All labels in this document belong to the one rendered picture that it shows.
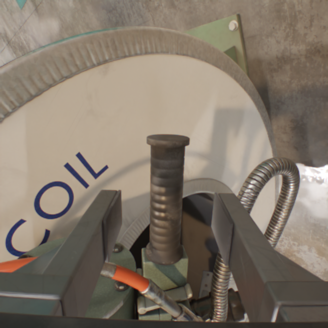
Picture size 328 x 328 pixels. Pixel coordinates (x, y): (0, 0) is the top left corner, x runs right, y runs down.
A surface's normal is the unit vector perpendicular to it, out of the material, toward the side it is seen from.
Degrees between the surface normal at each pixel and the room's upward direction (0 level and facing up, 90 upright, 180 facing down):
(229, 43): 0
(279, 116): 0
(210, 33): 0
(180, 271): 58
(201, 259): 48
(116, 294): 115
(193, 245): 40
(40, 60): 93
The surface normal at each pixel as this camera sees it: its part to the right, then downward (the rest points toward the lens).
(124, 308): 0.91, 0.14
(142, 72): 0.69, 0.15
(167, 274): 0.16, 0.27
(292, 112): -0.65, 0.57
